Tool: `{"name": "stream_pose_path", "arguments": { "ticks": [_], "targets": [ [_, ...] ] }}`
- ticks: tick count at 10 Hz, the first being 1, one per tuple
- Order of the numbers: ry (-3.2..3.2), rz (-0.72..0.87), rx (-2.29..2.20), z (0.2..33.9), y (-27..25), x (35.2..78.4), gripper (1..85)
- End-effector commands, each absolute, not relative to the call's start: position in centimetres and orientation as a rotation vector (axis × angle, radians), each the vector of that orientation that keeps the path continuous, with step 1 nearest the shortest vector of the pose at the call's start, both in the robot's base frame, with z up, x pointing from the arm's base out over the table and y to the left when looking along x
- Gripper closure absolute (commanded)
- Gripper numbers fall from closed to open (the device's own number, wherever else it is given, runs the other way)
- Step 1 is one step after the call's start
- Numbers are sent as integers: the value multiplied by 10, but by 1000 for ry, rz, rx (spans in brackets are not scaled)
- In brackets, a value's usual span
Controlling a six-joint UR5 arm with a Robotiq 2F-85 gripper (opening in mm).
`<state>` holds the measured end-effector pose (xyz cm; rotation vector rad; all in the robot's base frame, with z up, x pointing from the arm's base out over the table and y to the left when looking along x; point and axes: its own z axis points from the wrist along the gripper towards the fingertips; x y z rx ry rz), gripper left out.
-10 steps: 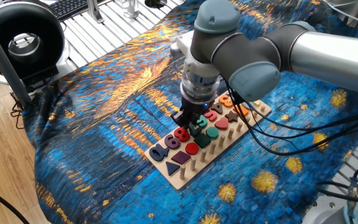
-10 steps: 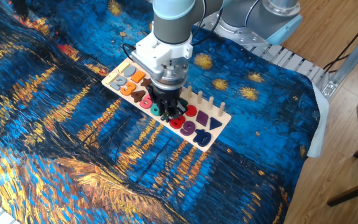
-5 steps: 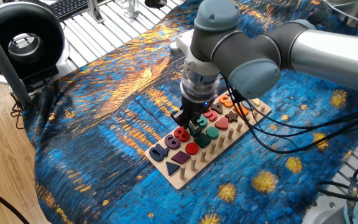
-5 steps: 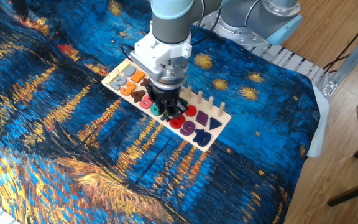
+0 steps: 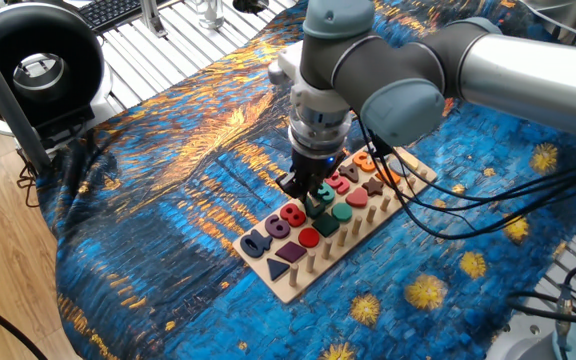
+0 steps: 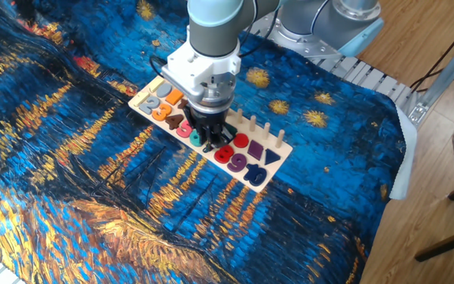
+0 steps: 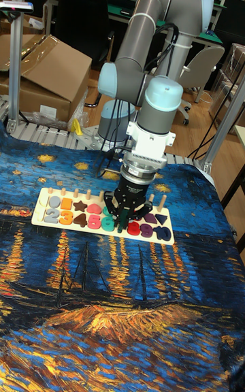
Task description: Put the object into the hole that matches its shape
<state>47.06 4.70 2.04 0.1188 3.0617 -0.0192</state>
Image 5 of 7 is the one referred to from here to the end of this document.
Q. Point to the clear glass bottle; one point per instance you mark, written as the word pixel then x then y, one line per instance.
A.
pixel 211 12

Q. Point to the brown star piece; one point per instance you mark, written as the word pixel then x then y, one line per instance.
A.
pixel 372 186

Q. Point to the teal round piece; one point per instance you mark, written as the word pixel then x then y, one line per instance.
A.
pixel 341 212

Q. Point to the cream shape piece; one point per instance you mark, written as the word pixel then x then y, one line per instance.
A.
pixel 408 159

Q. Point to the black keyboard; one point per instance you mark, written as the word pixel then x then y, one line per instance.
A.
pixel 113 12

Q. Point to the pink number five piece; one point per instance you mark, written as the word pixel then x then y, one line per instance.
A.
pixel 339 183

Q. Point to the wooden number puzzle board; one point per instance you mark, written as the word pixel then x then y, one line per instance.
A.
pixel 302 283

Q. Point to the aluminium stand bracket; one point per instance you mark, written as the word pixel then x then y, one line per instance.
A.
pixel 153 20

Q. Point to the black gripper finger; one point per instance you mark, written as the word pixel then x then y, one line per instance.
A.
pixel 295 187
pixel 324 186

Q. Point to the red circle piece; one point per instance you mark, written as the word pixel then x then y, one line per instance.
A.
pixel 309 238

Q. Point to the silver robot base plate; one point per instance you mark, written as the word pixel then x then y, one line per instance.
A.
pixel 518 340

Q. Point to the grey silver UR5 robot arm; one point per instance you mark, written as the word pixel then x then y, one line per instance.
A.
pixel 518 75

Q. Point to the starry night painted tablecloth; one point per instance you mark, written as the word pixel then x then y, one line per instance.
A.
pixel 168 250

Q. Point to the dark green square piece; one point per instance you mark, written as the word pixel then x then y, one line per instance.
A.
pixel 325 225

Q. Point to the black round object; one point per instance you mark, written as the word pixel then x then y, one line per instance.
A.
pixel 250 4

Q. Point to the navy triangle piece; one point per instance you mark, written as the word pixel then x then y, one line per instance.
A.
pixel 277 270

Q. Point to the purple quadrilateral piece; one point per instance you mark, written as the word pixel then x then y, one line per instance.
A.
pixel 291 252

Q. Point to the orange rectangle piece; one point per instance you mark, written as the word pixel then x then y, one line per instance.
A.
pixel 388 176

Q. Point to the navy number ten piece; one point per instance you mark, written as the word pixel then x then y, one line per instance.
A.
pixel 255 244

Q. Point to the red number eight piece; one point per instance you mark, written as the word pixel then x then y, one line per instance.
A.
pixel 293 215

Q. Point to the dark green number seven piece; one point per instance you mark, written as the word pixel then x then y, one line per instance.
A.
pixel 314 209

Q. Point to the pink heart piece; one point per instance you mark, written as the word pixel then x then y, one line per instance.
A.
pixel 356 198

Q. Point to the purple number nine piece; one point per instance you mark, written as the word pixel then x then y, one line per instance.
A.
pixel 277 227

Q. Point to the grey oval piece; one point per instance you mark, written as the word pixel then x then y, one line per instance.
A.
pixel 397 167

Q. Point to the orange number three piece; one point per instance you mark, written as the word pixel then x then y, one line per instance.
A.
pixel 364 161

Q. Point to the grey metal pole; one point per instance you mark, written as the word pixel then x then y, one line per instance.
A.
pixel 8 105

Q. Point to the brown number four piece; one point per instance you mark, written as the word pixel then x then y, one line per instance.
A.
pixel 349 173

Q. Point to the wooden peg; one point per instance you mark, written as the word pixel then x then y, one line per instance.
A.
pixel 371 214
pixel 310 262
pixel 422 174
pixel 385 203
pixel 327 249
pixel 293 276
pixel 356 225
pixel 342 237
pixel 411 182

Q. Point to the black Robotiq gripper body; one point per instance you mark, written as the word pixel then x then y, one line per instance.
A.
pixel 318 169

